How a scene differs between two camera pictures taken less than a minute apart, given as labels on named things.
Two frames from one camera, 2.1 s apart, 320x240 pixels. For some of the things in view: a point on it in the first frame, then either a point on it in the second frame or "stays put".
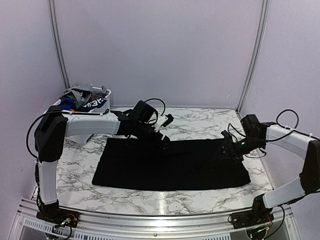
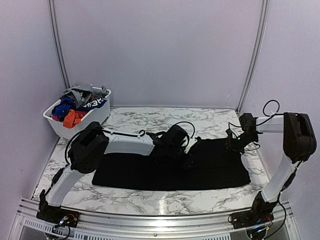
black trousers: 125,164 stays put
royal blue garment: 67,104 stays put
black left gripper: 159,147 -> 190,160
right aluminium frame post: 263,17 stays put
